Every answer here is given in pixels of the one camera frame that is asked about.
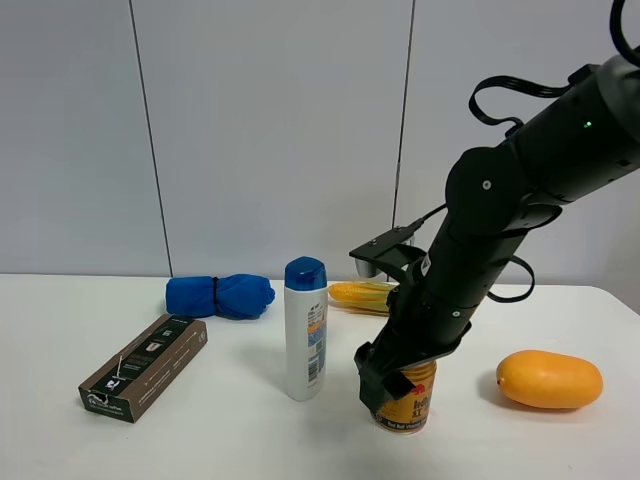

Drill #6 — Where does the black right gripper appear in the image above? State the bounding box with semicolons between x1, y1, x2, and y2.
354;279;472;411

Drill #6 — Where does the gold Red Bull can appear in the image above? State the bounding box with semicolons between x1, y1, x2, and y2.
371;361;437;434

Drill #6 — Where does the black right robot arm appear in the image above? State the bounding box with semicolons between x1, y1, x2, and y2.
352;56;639;412

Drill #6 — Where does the yellow green toy corn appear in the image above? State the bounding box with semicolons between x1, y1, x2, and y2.
328;281;395;316

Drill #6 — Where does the white blue shampoo bottle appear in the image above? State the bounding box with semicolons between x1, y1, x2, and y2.
284;256;328;402

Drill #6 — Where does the yellow mango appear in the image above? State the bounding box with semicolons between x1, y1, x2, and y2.
496;350;604;410

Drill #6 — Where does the blue rolled cloth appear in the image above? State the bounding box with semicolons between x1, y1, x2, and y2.
165;274;275;320

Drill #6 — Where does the brown coffee box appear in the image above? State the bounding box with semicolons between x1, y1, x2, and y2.
79;314;208;423

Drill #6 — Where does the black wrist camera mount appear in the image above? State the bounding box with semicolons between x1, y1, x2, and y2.
349;226;426;283

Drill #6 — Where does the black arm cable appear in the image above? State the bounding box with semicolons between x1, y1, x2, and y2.
467;0;640;127

